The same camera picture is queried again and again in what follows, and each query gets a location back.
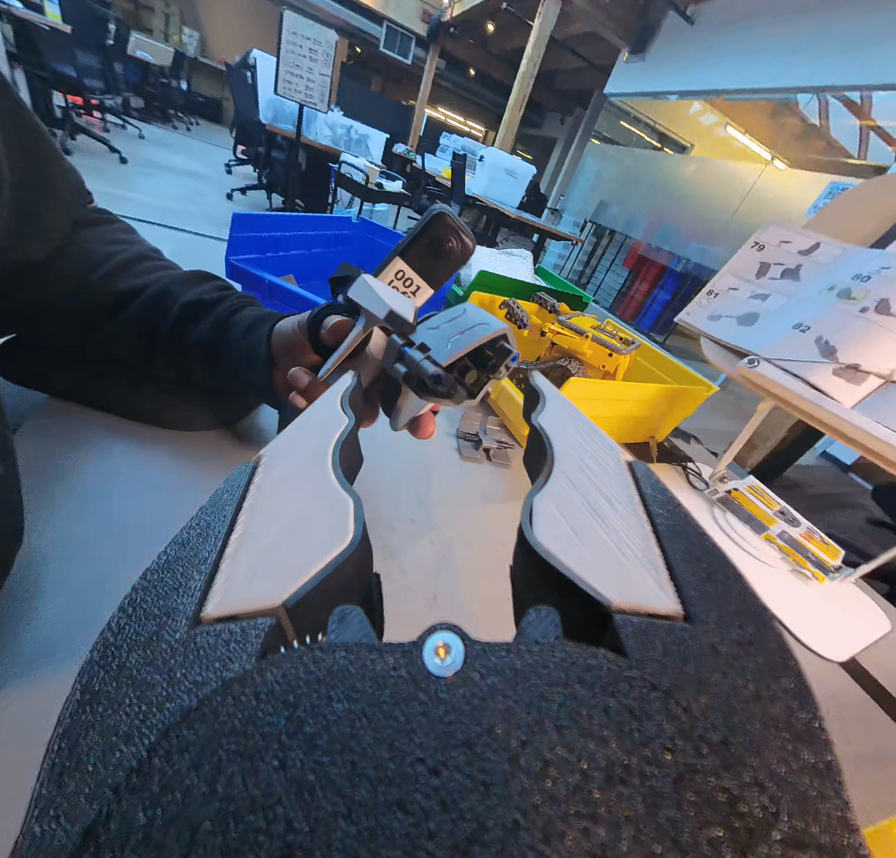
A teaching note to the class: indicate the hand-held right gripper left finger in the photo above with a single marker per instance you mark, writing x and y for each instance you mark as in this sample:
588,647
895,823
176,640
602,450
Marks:
294,508

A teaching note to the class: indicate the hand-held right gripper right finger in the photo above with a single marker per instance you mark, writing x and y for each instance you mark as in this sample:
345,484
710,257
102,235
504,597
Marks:
595,515

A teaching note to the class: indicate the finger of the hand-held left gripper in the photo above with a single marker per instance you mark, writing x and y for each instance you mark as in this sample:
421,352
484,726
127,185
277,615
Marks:
381,308
406,406

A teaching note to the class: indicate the grey toy joint assembly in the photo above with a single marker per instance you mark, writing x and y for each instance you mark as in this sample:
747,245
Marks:
465,333

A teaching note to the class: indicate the grey desk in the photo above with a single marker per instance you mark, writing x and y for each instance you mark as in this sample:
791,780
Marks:
105,522

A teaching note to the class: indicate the person's left hand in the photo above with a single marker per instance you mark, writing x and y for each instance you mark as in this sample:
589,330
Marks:
290,375

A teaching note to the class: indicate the white bubble wrap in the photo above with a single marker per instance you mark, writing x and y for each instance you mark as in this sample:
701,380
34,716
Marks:
497,263

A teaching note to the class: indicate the green plastic bin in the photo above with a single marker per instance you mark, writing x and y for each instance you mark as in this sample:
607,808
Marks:
504,287

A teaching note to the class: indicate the white storage box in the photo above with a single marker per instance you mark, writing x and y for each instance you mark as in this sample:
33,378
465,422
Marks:
504,175

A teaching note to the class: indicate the blue plastic bin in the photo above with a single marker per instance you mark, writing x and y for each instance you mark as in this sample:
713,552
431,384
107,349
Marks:
280,242

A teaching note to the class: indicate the yellow plastic bin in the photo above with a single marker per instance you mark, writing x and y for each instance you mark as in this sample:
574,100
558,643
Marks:
883,842
651,403

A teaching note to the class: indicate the yellow toy tracked robot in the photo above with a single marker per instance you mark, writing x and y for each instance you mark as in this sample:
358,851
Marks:
588,347

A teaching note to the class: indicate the sticker sheet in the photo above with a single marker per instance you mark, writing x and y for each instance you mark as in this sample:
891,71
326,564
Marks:
770,522

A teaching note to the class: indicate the parts bin rack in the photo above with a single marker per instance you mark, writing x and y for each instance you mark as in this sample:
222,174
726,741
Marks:
651,284

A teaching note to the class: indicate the whiteboard sign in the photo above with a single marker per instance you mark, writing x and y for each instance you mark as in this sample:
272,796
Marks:
304,60

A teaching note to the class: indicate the white book stand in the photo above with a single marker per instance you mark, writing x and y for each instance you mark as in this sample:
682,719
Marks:
805,606

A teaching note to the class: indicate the black office chair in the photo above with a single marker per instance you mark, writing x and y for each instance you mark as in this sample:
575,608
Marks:
84,74
245,123

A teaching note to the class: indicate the instruction booklet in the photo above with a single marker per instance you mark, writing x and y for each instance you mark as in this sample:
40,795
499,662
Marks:
791,298

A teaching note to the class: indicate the small grey bracket assembly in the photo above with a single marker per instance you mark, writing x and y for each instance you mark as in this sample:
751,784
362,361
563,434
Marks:
486,438

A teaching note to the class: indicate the thin wooden post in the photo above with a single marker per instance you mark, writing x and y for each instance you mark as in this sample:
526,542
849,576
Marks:
423,95

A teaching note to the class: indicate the thick wooden post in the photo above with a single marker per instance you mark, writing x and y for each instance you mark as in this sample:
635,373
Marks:
528,74

